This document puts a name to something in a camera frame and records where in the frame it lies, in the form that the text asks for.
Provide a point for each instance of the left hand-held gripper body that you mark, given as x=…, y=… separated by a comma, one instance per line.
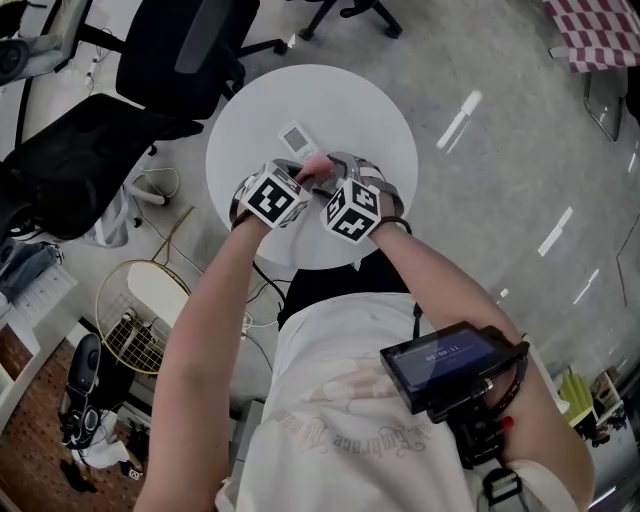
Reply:
x=272, y=197

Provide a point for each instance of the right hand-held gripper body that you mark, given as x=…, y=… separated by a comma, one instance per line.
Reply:
x=350, y=215

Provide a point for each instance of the pink cloth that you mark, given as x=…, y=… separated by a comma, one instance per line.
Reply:
x=317, y=165

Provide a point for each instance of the white remote control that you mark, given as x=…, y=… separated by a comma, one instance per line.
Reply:
x=296, y=139

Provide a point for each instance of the person's left forearm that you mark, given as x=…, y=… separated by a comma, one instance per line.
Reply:
x=215, y=290

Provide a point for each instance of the person's right forearm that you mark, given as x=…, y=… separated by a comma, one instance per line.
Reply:
x=430, y=270

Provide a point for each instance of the checkered tablecloth table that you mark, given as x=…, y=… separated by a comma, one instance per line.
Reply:
x=595, y=35

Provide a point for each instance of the person's black trousers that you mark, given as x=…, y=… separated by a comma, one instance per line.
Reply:
x=340, y=285

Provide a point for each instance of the white office chair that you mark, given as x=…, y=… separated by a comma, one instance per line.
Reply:
x=150, y=196

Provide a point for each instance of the black office chair with headrest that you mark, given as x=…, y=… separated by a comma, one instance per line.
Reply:
x=65, y=165

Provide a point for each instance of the person's white printed t-shirt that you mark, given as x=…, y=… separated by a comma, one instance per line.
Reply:
x=350, y=450

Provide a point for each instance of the yellow-green box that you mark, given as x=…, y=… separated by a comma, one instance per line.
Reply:
x=577, y=395

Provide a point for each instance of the black metal-frame chair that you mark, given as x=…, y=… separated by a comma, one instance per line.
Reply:
x=634, y=107

